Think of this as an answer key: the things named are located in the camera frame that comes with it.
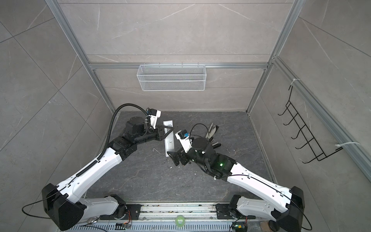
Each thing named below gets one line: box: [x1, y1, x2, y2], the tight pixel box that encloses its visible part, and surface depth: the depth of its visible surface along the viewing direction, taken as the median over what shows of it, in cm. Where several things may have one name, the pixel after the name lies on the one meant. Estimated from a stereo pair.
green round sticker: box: [174, 214, 186, 228], surface depth 73 cm
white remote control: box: [163, 120, 175, 158], surface depth 70 cm
